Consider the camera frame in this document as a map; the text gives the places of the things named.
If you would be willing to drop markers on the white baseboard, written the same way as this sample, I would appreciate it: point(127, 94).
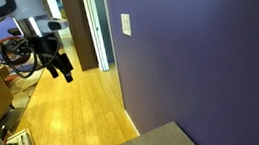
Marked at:
point(132, 124)

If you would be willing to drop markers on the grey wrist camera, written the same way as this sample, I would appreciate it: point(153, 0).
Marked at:
point(53, 24)

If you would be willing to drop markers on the colourful hallway painting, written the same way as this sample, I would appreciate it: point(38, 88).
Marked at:
point(60, 7)

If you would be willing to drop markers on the black stereo camera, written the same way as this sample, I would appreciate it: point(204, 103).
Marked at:
point(13, 31)

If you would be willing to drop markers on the dark brown wooden door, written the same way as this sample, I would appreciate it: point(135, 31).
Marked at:
point(81, 38)

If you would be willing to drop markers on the white door frame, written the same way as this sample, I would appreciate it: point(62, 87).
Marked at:
point(98, 36)

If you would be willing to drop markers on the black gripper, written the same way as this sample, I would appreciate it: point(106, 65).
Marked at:
point(45, 48)

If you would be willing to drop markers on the patterned floor rug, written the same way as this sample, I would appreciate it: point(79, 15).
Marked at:
point(20, 88)

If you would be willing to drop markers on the black clamp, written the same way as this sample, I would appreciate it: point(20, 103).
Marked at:
point(2, 131)

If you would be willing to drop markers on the white light switch plate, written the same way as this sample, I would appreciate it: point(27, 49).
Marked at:
point(126, 25)

